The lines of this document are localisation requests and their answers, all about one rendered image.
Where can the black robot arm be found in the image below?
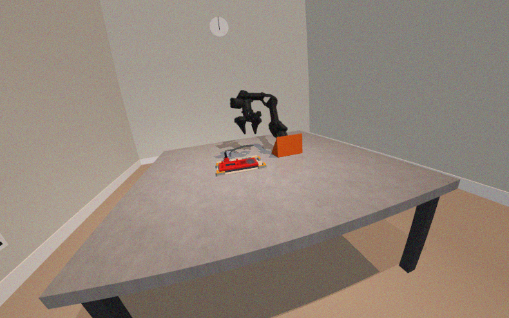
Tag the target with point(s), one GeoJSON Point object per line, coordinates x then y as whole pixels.
{"type": "Point", "coordinates": [244, 99]}

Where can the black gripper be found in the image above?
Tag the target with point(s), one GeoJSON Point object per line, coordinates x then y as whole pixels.
{"type": "Point", "coordinates": [242, 120]}

